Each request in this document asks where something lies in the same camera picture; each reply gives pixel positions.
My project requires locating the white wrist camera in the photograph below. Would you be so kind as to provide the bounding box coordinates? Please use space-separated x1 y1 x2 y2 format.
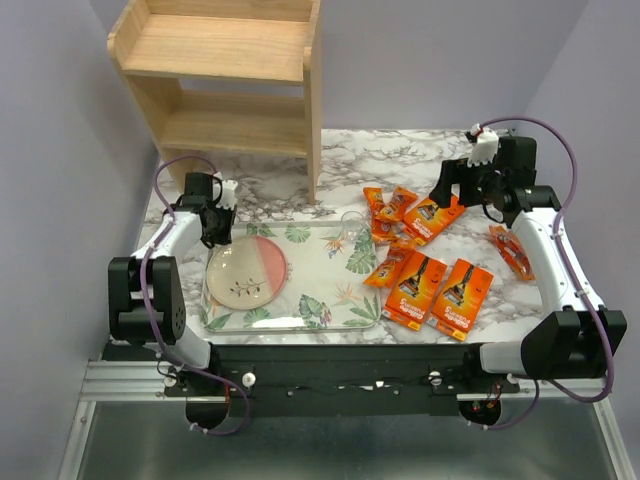
467 123 499 167
212 172 238 211

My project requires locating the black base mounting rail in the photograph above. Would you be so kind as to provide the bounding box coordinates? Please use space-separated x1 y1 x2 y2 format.
160 345 519 427

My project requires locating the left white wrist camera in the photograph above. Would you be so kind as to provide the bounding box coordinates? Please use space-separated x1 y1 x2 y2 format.
212 172 238 211

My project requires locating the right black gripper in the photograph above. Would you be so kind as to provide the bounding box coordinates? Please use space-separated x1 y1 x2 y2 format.
428 154 505 208

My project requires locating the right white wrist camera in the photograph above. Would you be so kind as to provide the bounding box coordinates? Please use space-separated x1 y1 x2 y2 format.
467 123 499 167

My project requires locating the aluminium frame rail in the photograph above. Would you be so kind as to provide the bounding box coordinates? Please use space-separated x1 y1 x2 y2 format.
79 358 611 403

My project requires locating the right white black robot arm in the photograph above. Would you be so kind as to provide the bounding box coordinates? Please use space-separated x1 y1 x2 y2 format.
429 128 627 392

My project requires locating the wooden two-tier shelf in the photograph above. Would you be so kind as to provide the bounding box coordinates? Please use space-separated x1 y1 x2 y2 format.
107 0 322 203

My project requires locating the orange razor box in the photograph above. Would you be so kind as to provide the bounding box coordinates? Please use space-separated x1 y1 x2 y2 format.
426 258 493 342
402 195 466 246
382 252 448 331

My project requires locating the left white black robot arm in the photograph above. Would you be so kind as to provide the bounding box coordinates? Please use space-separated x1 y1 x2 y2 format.
108 172 238 395

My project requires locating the clear drinking glass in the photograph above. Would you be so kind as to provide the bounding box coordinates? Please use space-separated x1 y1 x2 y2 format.
341 211 366 242

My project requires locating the leaf-patterned serving tray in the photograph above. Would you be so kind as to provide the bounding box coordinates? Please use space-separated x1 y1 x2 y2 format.
198 221 381 334

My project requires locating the cream and pink plate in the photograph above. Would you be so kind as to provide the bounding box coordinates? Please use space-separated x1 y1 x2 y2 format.
205 235 289 310

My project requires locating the orange razor pouch upright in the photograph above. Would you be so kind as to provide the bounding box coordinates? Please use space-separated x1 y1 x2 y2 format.
363 187 389 238

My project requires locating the orange razor pouch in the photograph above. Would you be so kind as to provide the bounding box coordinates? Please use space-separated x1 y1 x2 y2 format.
489 226 535 281
363 245 415 288
375 186 418 224
363 187 389 238

